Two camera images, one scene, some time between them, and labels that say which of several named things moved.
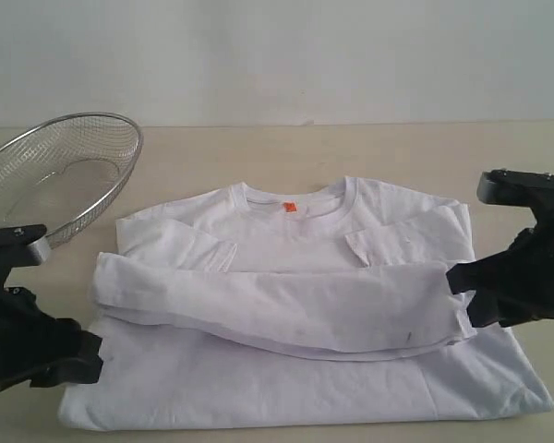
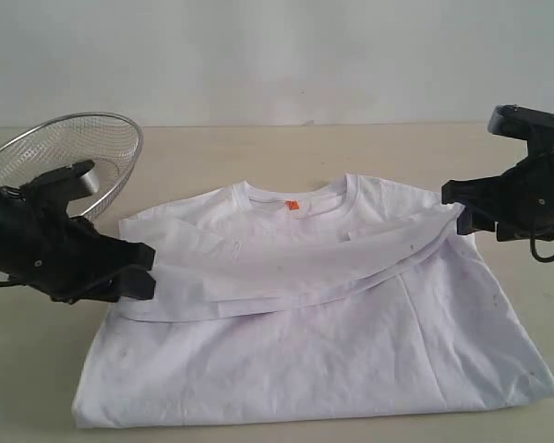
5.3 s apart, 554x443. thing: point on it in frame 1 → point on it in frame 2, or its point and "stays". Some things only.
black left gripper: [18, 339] → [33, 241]
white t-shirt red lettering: [272, 304] stays
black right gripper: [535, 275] → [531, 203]
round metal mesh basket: [58, 173] stays
